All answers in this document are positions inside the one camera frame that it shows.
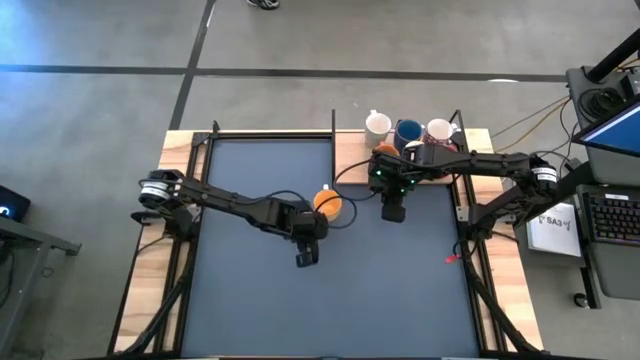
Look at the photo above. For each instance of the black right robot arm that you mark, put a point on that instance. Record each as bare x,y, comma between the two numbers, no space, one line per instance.
480,162

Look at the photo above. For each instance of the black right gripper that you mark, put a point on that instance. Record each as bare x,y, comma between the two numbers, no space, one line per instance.
395,172

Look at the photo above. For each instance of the black backlit keyboard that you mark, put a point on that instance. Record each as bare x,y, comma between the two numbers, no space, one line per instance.
615,220

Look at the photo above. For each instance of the blue mug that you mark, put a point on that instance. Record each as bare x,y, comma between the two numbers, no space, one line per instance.
407,131

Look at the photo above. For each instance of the blue-grey table mat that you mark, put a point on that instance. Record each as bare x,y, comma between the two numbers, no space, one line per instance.
380,280

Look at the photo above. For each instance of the person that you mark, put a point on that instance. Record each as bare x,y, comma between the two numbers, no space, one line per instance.
263,3

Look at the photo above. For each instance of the grey equipment cart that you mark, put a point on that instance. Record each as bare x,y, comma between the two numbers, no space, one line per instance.
620,275

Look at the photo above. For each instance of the yellow-orange mug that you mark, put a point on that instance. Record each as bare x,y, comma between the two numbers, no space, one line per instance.
325,202

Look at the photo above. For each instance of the black pole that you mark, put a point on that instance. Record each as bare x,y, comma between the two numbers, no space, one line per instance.
612,59

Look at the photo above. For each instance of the black caster wheel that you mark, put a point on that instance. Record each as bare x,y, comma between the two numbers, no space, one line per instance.
581,300

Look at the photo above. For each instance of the black device with light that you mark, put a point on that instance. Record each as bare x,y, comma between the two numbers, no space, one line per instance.
12,200

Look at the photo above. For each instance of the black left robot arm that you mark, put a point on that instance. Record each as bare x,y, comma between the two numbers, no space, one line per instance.
225,200

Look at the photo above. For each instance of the black aluminium table frame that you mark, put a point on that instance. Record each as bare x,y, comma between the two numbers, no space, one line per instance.
250,136

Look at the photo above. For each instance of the grey metal desk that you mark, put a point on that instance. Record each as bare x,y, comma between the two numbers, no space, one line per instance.
30,240

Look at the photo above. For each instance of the monitor with blue screen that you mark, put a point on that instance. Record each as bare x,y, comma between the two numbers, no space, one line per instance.
620,132

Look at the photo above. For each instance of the white paper sign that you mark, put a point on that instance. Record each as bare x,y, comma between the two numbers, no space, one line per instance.
552,235

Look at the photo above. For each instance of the wooden shelf board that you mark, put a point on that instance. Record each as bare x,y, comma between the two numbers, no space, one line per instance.
350,150

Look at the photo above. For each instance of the cream mug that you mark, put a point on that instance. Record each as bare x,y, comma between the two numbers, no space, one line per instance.
440,130

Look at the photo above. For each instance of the pale grey mug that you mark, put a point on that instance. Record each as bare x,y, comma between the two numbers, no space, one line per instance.
377,125

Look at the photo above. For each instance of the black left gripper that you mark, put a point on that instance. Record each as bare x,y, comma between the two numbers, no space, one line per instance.
310,227

